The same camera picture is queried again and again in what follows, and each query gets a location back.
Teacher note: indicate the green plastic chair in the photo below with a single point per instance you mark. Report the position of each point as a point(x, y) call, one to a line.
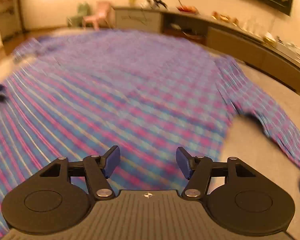
point(77, 15)

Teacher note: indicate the red plate of fruit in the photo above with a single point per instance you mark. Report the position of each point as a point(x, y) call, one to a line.
point(187, 9)

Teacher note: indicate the round golden lidded jar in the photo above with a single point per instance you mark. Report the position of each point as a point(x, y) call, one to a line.
point(224, 17)

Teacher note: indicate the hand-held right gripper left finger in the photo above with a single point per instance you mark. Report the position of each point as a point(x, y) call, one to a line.
point(111, 161)

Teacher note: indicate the tissue box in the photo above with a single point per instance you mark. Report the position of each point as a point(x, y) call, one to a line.
point(270, 39)

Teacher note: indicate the blue pink plaid shirt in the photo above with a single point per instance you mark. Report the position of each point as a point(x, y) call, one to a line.
point(115, 92)

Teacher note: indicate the long grey television cabinet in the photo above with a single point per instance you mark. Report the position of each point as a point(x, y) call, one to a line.
point(240, 42)

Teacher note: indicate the wooden door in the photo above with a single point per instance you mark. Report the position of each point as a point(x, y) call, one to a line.
point(10, 15)

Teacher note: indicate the white cardboard box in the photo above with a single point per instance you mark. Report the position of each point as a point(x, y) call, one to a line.
point(291, 50)

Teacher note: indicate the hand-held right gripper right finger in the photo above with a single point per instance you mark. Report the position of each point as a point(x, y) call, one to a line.
point(183, 162)

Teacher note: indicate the set of clear glass cups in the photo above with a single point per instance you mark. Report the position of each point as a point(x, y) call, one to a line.
point(252, 26)

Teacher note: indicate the pink plastic chair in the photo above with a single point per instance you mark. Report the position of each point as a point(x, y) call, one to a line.
point(97, 15)

